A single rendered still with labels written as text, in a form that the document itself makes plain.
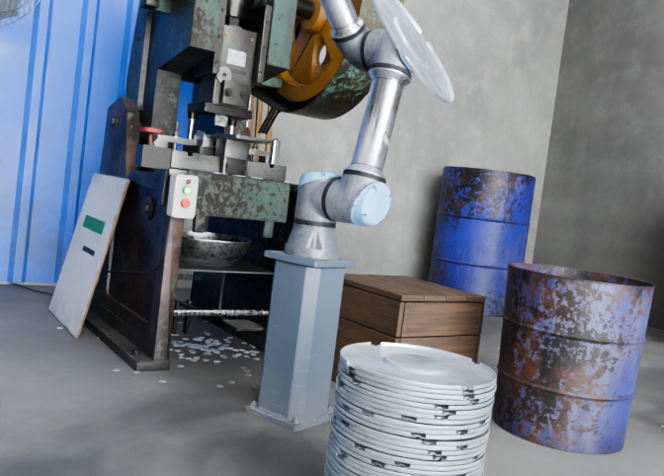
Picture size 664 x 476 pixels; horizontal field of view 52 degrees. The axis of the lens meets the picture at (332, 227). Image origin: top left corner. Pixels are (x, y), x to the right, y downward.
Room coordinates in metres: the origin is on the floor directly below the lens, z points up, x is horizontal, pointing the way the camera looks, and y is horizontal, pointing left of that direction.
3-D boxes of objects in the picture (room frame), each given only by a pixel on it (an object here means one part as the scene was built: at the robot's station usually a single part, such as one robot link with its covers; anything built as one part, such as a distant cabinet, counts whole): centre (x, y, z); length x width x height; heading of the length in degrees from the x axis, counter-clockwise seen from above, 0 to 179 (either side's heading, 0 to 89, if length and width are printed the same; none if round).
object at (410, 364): (1.25, -0.19, 0.33); 0.29 x 0.29 x 0.01
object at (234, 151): (2.39, 0.36, 0.72); 0.25 x 0.14 x 0.14; 35
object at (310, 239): (1.87, 0.05, 0.50); 0.15 x 0.15 x 0.10
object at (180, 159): (2.53, 0.46, 0.68); 0.45 x 0.30 x 0.06; 125
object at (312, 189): (1.86, 0.04, 0.62); 0.13 x 0.12 x 0.14; 51
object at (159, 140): (2.43, 0.60, 0.76); 0.17 x 0.06 x 0.10; 125
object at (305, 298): (1.87, 0.05, 0.23); 0.19 x 0.19 x 0.45; 53
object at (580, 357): (2.03, -0.75, 0.24); 0.42 x 0.42 x 0.48
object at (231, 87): (2.50, 0.44, 1.04); 0.17 x 0.15 x 0.30; 35
